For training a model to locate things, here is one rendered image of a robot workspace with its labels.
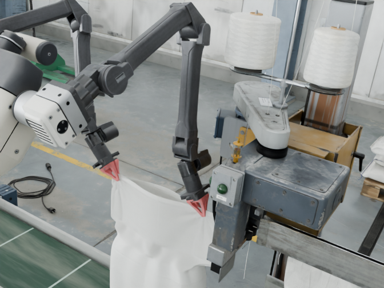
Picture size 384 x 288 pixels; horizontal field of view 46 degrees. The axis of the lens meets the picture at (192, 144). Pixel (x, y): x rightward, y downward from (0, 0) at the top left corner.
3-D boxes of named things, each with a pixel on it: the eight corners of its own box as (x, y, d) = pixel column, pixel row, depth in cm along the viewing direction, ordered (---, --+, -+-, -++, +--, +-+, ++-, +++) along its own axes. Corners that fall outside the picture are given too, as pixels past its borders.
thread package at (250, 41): (214, 65, 147) (220, 10, 140) (237, 58, 160) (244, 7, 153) (260, 76, 139) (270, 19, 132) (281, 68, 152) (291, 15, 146)
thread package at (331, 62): (294, 82, 135) (305, 24, 129) (310, 74, 147) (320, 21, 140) (343, 94, 129) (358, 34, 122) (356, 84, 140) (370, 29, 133)
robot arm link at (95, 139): (80, 138, 175) (85, 133, 170) (95, 131, 179) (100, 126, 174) (90, 154, 175) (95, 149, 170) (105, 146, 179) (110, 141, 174)
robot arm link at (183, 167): (172, 162, 154) (183, 160, 150) (186, 155, 159) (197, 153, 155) (179, 181, 155) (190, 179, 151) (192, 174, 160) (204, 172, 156)
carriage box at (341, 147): (248, 213, 160) (263, 131, 148) (284, 179, 187) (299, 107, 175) (316, 240, 149) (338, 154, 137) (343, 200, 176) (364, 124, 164)
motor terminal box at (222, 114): (212, 144, 171) (215, 115, 167) (214, 134, 181) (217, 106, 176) (233, 147, 171) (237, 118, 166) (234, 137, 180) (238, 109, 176)
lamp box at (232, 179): (208, 198, 124) (212, 168, 121) (216, 192, 128) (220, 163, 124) (232, 208, 121) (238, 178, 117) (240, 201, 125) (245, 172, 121)
